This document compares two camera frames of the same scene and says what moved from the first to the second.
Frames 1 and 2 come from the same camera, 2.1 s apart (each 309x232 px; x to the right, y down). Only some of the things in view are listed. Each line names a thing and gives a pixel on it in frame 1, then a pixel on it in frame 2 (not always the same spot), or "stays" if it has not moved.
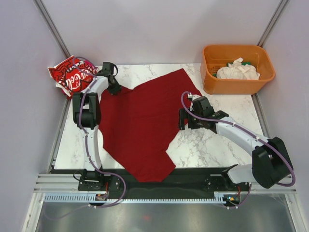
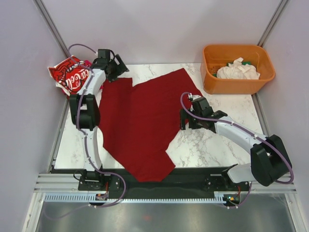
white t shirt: x=237 y=71 stays
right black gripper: x=182 y=115 stays
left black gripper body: x=115 y=88 to x=112 y=76
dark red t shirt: x=139 y=125 stays
